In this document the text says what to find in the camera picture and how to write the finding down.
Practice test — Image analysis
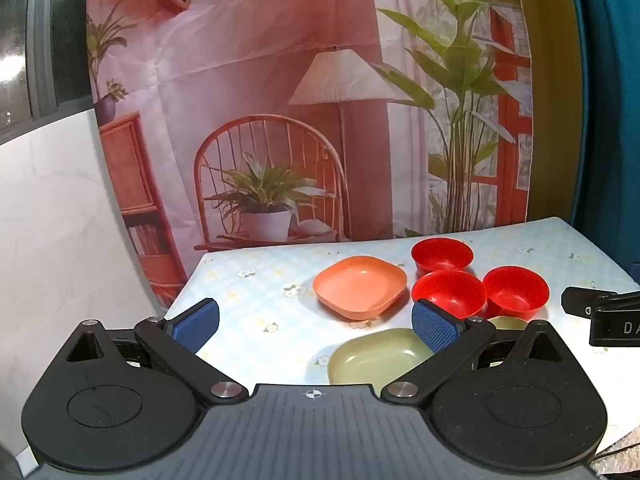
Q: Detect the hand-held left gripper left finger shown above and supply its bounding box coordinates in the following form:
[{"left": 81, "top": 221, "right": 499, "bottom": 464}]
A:
[{"left": 62, "top": 298, "right": 250, "bottom": 407}]

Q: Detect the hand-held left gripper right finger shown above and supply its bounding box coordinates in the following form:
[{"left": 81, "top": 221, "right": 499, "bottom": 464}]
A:
[{"left": 381, "top": 298, "right": 572, "bottom": 407}]

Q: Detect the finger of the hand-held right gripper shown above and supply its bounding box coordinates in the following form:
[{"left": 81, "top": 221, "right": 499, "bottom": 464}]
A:
[{"left": 561, "top": 286, "right": 640, "bottom": 318}]

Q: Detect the red bowl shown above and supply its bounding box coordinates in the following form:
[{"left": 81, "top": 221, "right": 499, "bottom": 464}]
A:
[
  {"left": 482, "top": 266, "right": 550, "bottom": 321},
  {"left": 411, "top": 270, "right": 487, "bottom": 319},
  {"left": 411, "top": 238, "right": 474, "bottom": 276}
]

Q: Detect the orange square plate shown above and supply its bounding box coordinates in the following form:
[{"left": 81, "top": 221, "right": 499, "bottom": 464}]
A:
[{"left": 313, "top": 255, "right": 407, "bottom": 322}]

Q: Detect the floral checked tablecloth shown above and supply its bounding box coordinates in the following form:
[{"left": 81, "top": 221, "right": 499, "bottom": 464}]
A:
[{"left": 162, "top": 216, "right": 640, "bottom": 461}]

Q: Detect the teal curtain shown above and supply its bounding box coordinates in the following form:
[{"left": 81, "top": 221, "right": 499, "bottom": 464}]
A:
[{"left": 565, "top": 0, "right": 640, "bottom": 273}]

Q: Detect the printed room backdrop cloth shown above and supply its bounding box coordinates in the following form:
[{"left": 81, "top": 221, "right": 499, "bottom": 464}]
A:
[{"left": 86, "top": 0, "right": 534, "bottom": 307}]

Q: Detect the dark window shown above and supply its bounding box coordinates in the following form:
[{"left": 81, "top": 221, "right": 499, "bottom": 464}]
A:
[{"left": 0, "top": 0, "right": 96, "bottom": 136}]

